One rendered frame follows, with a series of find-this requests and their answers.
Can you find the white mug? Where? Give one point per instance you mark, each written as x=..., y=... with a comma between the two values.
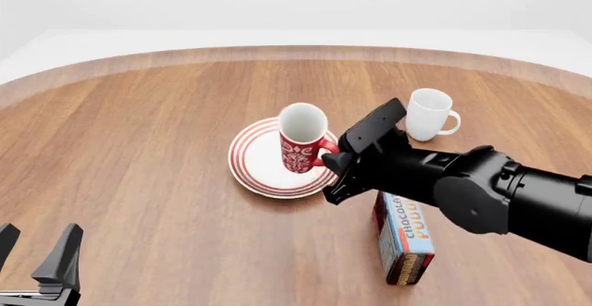
x=423, y=119

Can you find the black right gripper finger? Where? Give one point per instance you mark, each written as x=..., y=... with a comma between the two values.
x=335, y=161

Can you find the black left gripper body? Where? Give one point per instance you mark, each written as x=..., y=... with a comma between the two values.
x=37, y=297

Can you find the chocolate pudding box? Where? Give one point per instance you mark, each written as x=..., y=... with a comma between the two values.
x=406, y=236

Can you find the white plate with red rings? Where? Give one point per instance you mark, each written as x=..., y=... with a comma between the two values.
x=259, y=160

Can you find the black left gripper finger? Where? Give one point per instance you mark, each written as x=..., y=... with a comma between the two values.
x=60, y=261
x=6, y=243

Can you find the red patterned mug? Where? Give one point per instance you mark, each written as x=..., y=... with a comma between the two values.
x=296, y=153

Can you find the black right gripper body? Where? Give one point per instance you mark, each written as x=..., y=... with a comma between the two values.
x=349, y=184

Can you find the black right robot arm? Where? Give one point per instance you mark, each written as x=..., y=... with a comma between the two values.
x=490, y=188

